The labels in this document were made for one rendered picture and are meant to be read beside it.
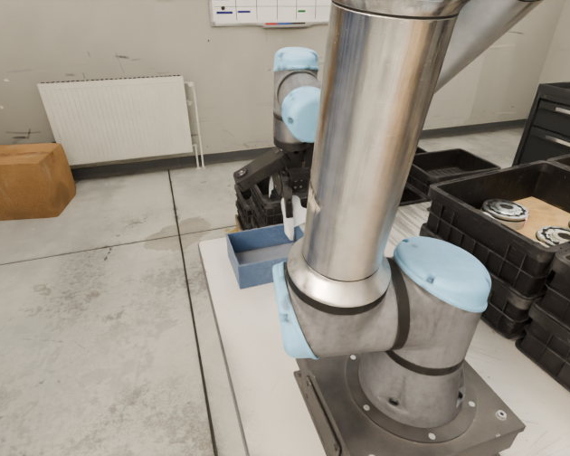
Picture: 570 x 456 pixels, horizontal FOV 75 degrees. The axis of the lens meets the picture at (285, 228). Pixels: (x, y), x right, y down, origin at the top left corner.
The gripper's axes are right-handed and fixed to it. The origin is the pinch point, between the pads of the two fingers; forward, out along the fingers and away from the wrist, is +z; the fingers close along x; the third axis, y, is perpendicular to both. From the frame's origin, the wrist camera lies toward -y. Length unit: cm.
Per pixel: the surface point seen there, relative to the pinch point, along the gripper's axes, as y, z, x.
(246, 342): -11.6, 14.9, -19.2
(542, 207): 70, 3, -6
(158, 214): -40, 111, 161
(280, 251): 3.8, 18.4, 9.2
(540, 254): 38.4, -9.0, -30.7
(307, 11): 97, 3, 264
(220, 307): -15.3, 16.5, -7.6
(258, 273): -5.2, 13.5, -2.3
